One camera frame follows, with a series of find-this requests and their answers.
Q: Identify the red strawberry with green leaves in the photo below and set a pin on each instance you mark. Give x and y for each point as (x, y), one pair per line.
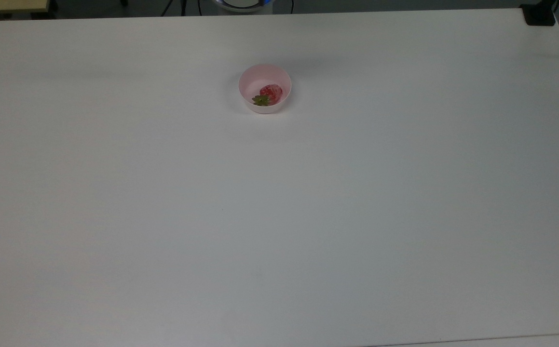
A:
(269, 94)

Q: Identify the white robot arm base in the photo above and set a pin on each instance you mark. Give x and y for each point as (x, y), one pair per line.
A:
(244, 6)

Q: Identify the pink plastic bowl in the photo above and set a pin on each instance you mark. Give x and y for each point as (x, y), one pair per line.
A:
(250, 83)

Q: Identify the black table clamp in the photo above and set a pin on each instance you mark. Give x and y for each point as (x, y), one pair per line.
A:
(538, 15)

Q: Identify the beige wooden table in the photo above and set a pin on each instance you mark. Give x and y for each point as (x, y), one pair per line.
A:
(4, 6)

